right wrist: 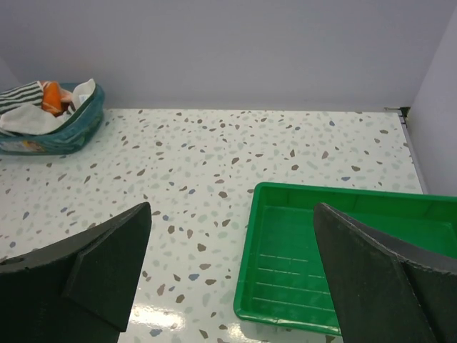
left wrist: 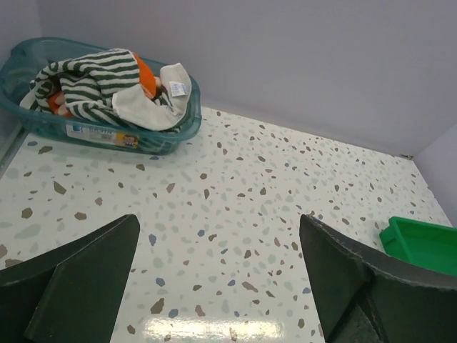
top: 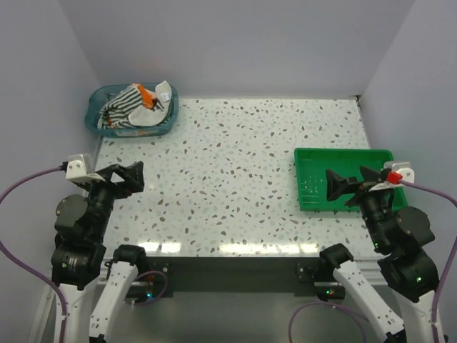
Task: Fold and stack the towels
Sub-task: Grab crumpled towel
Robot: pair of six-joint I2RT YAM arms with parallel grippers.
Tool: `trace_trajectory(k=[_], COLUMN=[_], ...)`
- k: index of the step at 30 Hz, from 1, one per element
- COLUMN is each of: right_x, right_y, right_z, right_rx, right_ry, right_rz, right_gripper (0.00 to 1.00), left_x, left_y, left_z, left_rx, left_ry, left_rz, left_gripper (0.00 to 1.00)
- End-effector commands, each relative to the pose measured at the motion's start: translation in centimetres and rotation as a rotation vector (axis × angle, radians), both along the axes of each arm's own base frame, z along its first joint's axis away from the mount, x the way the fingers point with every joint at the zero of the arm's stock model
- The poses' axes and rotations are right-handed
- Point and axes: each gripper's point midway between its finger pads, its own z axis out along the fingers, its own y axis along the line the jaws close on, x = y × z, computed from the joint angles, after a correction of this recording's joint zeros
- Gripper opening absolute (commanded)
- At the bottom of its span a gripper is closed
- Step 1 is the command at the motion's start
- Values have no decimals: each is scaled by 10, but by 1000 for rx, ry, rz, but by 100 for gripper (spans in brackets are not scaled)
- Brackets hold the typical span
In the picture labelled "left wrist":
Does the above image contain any orange white towel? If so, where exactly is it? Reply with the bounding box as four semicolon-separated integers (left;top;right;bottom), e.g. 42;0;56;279
31;49;161;124

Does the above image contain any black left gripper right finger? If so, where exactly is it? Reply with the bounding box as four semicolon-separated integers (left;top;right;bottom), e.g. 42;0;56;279
299;214;456;342

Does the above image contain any green plastic tray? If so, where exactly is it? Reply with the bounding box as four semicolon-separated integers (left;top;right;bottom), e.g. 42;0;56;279
379;217;457;276

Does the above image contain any green white striped towel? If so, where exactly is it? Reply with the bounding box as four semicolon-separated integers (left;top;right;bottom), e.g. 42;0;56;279
19;49;183;151

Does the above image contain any cream white towel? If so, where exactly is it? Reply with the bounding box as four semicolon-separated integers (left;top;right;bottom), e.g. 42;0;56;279
112;58;192;131

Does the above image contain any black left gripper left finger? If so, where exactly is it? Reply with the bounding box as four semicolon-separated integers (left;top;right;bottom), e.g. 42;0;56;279
1;214;140;342

